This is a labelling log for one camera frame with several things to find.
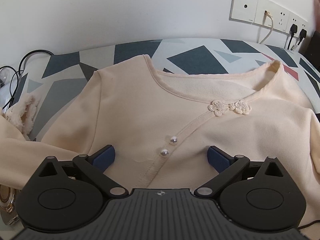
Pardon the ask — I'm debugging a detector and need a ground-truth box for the cream cardigan with fur cuffs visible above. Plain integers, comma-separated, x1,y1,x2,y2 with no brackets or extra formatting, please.
1,55,319,223

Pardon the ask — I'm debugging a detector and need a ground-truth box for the patterned geometric tablecloth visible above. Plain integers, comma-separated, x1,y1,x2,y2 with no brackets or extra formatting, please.
14,38,319,141

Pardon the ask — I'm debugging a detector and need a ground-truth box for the gold round metal object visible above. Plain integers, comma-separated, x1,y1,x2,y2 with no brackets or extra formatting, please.
0,185,20,225

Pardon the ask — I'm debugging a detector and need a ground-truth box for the black chair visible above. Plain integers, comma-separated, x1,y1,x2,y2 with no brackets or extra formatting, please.
298,31,320,70

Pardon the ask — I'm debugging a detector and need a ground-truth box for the black plug left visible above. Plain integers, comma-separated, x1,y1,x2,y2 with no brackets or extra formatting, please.
287,24,298,50

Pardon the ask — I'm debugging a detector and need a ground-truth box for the black plug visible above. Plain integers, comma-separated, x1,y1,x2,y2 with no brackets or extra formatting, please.
297,29,307,46
287,24,298,50

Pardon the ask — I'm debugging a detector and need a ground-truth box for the black plug right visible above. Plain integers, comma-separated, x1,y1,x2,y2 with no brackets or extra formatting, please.
297,29,307,46

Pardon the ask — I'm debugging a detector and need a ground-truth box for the black cables bundle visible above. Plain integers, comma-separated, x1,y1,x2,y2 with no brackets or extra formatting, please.
0,49,55,112

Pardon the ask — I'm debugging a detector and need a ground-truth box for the beige network cable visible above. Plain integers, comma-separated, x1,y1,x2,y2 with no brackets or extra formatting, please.
258,10,274,45

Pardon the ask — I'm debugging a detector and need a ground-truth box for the white wall socket strip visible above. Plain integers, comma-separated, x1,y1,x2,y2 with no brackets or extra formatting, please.
230,0,308,34

